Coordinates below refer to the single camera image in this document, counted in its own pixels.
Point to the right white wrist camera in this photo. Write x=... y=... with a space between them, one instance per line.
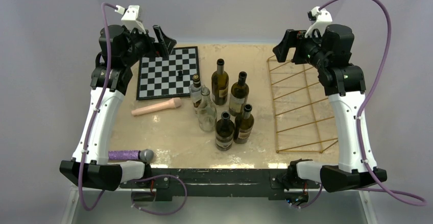
x=319 y=19

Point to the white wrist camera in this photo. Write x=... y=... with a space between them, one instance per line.
x=131 y=17
x=319 y=19

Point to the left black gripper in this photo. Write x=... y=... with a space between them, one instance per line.
x=153 y=48

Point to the dark wine bottle white label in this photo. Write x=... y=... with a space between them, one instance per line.
x=224 y=132

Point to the dark wine bottle gold label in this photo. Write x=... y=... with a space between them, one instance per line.
x=243 y=125

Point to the tall green wine bottle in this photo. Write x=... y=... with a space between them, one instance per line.
x=219 y=84

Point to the gold wire wine rack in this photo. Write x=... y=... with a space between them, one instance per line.
x=303 y=120

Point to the black white chessboard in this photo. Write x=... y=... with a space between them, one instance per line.
x=158 y=77

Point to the purple glitter microphone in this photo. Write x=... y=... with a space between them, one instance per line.
x=146 y=155

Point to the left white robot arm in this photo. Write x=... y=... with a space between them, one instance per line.
x=120 y=50

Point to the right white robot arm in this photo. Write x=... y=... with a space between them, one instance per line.
x=344 y=85

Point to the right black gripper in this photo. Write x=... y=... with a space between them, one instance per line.
x=295 y=38

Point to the black mounting base bar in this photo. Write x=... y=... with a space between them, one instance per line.
x=272 y=184

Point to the clear glass bottle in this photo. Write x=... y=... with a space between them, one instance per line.
x=206 y=112

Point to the clear square liquor bottle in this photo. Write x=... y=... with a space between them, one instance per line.
x=195 y=92

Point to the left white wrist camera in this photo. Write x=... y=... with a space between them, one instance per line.
x=131 y=17

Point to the dark wine bottle cream label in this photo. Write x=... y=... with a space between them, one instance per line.
x=238 y=95

